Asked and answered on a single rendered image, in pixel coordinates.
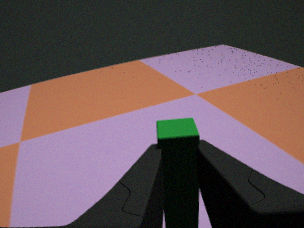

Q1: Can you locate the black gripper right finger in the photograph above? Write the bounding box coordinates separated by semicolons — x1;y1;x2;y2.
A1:
196;139;304;228

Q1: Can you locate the green rectangular post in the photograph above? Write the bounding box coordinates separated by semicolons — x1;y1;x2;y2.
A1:
156;117;200;228

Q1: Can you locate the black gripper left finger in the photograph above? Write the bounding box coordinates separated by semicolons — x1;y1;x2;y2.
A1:
0;143;165;228

